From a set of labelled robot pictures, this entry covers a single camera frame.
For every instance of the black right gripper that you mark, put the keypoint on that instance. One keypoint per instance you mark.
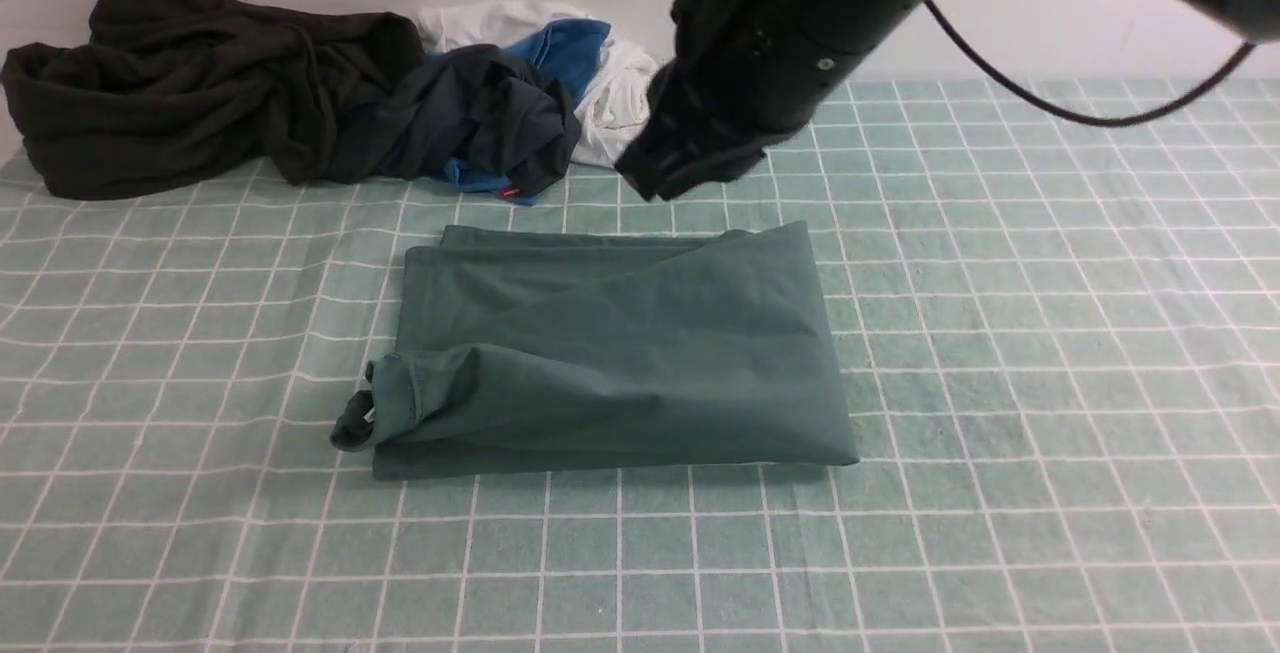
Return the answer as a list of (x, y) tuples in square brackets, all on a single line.
[(746, 74)]

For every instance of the green long-sleeved shirt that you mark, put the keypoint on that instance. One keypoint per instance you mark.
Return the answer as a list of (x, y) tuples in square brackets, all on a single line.
[(530, 352)]

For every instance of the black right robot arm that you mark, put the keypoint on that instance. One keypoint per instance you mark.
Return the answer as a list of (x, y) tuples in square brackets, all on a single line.
[(864, 24)]

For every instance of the white crumpled garment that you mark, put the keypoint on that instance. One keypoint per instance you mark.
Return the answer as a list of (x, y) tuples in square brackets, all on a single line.
[(606, 74)]

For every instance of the blue crumpled garment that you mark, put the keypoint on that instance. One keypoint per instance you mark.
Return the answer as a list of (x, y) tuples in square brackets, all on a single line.
[(529, 98)]

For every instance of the dark grey crumpled garment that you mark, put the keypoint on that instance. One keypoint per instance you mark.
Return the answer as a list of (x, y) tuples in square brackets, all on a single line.
[(477, 106)]

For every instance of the green checkered tablecloth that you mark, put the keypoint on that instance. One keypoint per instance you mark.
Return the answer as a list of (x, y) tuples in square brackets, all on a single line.
[(1059, 347)]

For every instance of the dark olive crumpled garment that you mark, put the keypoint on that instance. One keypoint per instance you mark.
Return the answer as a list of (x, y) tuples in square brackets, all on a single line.
[(169, 93)]

